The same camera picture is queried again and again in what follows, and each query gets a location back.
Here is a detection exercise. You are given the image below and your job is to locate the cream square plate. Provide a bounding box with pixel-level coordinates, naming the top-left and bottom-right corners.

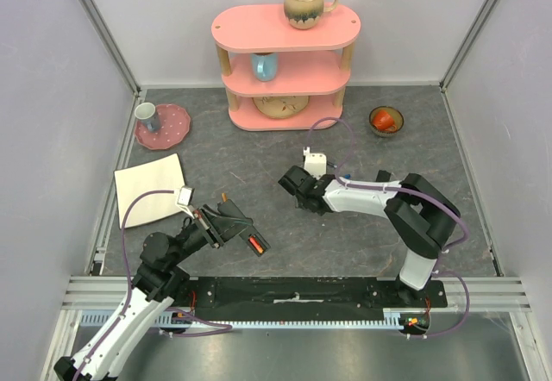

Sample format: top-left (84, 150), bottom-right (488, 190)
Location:
top-left (114, 153), bottom-right (185, 228)

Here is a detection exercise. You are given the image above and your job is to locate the beige ceramic mug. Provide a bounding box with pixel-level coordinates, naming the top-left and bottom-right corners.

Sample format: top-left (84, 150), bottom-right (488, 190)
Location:
top-left (284, 0), bottom-right (339, 30)

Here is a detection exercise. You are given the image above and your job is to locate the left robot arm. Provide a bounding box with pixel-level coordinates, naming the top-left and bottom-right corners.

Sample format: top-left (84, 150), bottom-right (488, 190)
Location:
top-left (53, 200), bottom-right (257, 380)

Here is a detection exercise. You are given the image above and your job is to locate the brown patterned bowl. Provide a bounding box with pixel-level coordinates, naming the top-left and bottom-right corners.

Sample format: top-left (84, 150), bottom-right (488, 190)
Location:
top-left (368, 106), bottom-right (405, 138)

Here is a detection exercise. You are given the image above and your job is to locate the white cable duct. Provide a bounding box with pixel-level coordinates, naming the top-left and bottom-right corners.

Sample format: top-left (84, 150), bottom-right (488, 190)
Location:
top-left (79, 306), bottom-right (461, 329)

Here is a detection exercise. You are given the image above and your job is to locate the beige floral plate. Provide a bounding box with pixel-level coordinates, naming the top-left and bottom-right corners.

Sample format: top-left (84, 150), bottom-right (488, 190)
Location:
top-left (253, 96), bottom-right (310, 119)

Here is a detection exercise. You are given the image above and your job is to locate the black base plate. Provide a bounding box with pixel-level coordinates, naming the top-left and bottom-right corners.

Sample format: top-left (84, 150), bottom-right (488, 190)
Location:
top-left (174, 277), bottom-right (448, 321)

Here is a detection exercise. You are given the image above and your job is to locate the light blue mug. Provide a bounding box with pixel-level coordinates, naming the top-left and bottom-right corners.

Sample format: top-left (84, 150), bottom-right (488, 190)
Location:
top-left (250, 53), bottom-right (278, 82)

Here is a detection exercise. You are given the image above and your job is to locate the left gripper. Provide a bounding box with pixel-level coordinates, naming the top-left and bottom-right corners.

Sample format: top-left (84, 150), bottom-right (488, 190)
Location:
top-left (168, 203), bottom-right (254, 266)

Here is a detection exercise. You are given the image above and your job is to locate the grey white mug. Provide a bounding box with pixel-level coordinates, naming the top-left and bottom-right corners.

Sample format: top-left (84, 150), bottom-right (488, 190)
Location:
top-left (134, 103), bottom-right (161, 133)

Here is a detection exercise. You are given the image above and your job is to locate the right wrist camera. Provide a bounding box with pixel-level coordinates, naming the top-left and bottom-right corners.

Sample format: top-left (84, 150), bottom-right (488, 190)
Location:
top-left (303, 147), bottom-right (328, 179)

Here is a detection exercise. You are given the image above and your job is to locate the black battery cover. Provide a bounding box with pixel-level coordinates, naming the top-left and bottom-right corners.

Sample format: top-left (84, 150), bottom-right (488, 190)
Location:
top-left (376, 170), bottom-right (392, 183)

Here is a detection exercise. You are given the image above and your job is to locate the orange cup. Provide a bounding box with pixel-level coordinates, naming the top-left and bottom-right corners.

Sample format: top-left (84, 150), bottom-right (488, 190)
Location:
top-left (372, 109), bottom-right (398, 133)

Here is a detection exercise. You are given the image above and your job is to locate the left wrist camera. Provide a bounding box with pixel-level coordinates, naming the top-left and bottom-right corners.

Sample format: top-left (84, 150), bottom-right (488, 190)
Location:
top-left (174, 185), bottom-right (195, 217)

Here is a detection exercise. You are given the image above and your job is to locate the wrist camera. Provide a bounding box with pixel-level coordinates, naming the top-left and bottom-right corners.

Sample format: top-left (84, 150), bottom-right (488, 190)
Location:
top-left (303, 147), bottom-right (328, 179)
top-left (174, 185), bottom-right (195, 217)

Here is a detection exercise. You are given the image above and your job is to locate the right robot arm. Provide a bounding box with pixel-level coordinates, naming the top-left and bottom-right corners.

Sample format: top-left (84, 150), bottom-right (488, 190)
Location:
top-left (279, 166), bottom-right (465, 307)

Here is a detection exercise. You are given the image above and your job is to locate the black remote control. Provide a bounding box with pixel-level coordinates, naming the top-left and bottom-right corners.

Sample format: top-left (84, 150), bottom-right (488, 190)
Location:
top-left (217, 199), bottom-right (270, 257)

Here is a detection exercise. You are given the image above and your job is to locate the red orange battery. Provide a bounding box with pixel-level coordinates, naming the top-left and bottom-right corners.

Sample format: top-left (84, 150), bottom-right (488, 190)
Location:
top-left (248, 236), bottom-right (265, 254)

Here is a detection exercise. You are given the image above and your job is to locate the pink three-tier shelf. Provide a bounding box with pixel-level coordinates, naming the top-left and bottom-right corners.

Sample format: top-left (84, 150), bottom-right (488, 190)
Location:
top-left (211, 4), bottom-right (361, 131)

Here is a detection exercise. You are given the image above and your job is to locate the pink dotted plate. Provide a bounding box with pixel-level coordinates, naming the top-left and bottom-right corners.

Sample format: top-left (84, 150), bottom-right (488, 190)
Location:
top-left (134, 103), bottom-right (191, 151)

